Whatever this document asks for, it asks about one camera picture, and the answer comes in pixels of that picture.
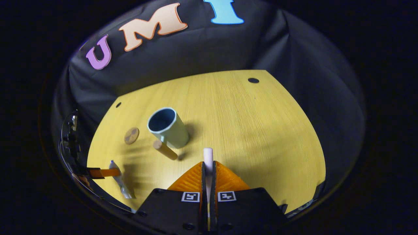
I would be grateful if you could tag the round wooden coaster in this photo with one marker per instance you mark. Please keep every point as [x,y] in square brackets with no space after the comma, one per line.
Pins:
[131,135]

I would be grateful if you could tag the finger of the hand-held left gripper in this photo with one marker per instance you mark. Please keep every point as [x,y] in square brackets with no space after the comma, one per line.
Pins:
[104,173]

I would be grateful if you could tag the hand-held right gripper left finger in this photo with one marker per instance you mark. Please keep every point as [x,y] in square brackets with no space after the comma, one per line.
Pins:
[173,212]

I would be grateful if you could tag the black backdrop cloth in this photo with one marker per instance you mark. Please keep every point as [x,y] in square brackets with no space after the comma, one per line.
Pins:
[196,55]

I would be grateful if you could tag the white toothpaste tube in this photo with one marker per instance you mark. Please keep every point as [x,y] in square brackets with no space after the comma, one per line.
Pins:
[125,191]

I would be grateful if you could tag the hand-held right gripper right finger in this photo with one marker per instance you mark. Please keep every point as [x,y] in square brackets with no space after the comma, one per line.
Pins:
[245,212]

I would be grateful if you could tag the yellow wooden desktop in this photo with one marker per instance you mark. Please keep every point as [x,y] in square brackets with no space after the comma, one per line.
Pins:
[245,130]

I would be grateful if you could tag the pink toothbrush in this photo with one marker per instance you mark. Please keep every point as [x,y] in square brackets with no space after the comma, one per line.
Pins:
[208,156]

